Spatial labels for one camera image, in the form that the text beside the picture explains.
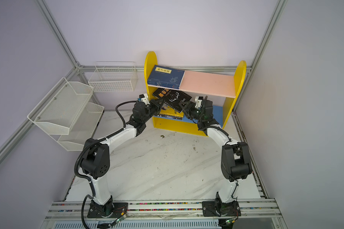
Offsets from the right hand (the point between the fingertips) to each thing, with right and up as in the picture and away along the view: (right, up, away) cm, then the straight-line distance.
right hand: (178, 105), depth 83 cm
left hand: (-8, +4, 0) cm, 9 cm away
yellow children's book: (-8, -1, +13) cm, 15 cm away
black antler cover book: (-4, +5, +3) cm, 7 cm away
